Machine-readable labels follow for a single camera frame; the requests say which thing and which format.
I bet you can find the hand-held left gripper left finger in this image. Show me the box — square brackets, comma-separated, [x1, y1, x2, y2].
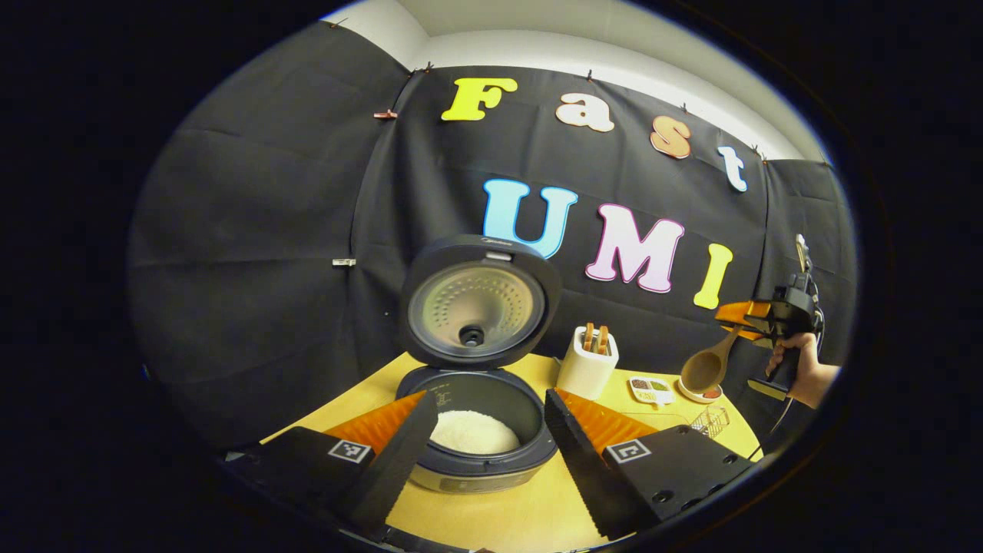
[227, 389, 440, 538]

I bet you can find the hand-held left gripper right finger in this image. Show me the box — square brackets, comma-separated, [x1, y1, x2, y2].
[544, 388, 757, 541]

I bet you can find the wooden spoon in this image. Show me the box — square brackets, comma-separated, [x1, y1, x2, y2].
[680, 324, 744, 396]

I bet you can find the white rice mound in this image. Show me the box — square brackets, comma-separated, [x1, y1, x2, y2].
[429, 409, 521, 455]

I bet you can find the wire metal chopstick holder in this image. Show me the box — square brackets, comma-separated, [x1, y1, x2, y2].
[690, 406, 730, 439]

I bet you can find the black rice cooker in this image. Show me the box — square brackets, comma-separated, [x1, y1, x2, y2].
[396, 234, 563, 494]

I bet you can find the white round plate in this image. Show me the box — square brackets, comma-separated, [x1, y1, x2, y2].
[679, 374, 724, 405]

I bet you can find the white toaster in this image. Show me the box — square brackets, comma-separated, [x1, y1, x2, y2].
[556, 326, 620, 401]

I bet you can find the white divided grain dish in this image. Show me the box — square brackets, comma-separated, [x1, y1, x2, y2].
[628, 376, 676, 406]

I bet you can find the black backdrop cloth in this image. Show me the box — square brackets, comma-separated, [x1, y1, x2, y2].
[127, 22, 857, 454]

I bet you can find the black cable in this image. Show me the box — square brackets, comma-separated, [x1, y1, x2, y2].
[749, 396, 796, 462]

